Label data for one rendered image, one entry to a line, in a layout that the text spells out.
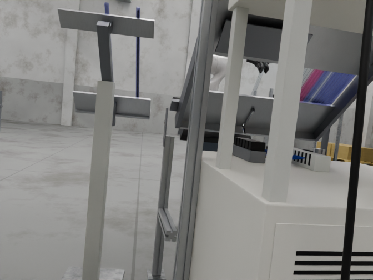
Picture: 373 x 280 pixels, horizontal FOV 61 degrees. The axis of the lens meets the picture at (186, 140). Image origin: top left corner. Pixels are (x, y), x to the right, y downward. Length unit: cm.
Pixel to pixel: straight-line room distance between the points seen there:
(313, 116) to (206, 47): 78
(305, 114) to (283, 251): 104
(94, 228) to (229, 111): 81
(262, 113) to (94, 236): 87
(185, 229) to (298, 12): 64
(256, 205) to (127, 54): 1016
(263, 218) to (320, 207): 10
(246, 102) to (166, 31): 948
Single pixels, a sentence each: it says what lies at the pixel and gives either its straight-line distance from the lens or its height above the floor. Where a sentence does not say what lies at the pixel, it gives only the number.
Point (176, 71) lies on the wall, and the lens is 1057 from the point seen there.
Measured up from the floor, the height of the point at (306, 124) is 75.
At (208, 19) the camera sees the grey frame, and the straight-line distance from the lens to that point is 92.
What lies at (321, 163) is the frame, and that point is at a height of 64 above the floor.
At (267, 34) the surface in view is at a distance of 110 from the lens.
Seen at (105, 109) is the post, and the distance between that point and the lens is 126.
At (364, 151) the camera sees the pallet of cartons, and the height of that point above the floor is 34.
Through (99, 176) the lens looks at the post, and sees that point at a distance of 129.
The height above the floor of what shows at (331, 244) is 56.
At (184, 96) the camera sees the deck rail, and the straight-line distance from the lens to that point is 124.
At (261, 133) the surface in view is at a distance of 150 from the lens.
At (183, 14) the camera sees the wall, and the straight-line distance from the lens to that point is 1096.
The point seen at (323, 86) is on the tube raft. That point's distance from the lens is 143.
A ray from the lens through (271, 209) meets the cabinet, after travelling 51.
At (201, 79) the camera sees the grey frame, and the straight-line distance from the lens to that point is 87.
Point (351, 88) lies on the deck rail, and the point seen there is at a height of 91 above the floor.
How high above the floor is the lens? 74
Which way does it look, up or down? 5 degrees down
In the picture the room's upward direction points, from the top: 6 degrees clockwise
